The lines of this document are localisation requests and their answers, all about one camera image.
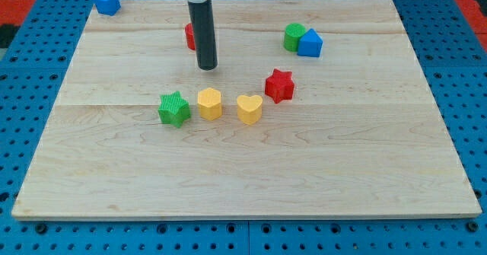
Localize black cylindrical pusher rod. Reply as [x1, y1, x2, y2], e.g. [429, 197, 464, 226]
[189, 0, 218, 71]

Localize red cylinder block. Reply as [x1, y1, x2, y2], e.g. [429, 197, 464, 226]
[184, 23, 196, 50]

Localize blue cube block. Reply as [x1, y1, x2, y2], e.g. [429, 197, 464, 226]
[93, 0, 121, 16]

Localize yellow hexagon block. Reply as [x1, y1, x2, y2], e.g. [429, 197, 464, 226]
[197, 88, 222, 121]

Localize green cylinder block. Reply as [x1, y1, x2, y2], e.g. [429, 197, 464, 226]
[283, 23, 306, 52]

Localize green star block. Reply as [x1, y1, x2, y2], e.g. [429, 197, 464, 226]
[158, 91, 191, 128]

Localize yellow heart block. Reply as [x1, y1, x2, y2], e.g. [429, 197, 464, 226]
[237, 95, 263, 125]

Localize red star block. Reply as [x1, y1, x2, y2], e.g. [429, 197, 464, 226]
[265, 68, 295, 104]

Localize blue triangular prism block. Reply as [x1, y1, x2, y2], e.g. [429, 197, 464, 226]
[298, 28, 323, 57]

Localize wooden board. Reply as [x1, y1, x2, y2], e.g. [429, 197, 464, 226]
[11, 0, 482, 221]

